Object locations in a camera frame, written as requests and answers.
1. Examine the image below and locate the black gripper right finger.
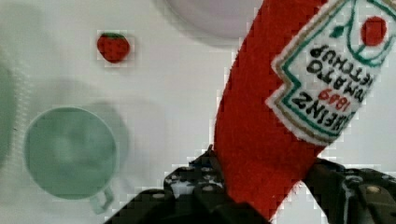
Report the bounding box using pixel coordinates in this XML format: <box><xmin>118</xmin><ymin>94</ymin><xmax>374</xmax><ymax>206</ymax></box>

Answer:
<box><xmin>304</xmin><ymin>159</ymin><xmax>396</xmax><ymax>224</ymax></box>

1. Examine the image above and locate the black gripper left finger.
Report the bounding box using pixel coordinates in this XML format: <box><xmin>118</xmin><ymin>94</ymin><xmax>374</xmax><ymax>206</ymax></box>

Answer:
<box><xmin>163</xmin><ymin>145</ymin><xmax>232</xmax><ymax>218</ymax></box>

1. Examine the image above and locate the red plush ketchup bottle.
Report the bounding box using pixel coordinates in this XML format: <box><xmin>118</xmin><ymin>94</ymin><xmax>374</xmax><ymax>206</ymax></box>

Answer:
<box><xmin>214</xmin><ymin>0</ymin><xmax>395</xmax><ymax>218</ymax></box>

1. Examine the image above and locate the green mug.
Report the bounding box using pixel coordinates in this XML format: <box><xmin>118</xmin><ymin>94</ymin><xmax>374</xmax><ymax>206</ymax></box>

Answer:
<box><xmin>23</xmin><ymin>107</ymin><xmax>119</xmax><ymax>214</ymax></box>

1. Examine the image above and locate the red plush strawberry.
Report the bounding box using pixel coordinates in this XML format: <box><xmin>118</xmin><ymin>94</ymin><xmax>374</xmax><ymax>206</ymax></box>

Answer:
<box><xmin>96</xmin><ymin>33</ymin><xmax>131</xmax><ymax>63</ymax></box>

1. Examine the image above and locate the grey oval plate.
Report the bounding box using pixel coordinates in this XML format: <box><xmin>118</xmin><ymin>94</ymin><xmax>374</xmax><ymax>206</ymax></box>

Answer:
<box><xmin>165</xmin><ymin>0</ymin><xmax>264</xmax><ymax>39</ymax></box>

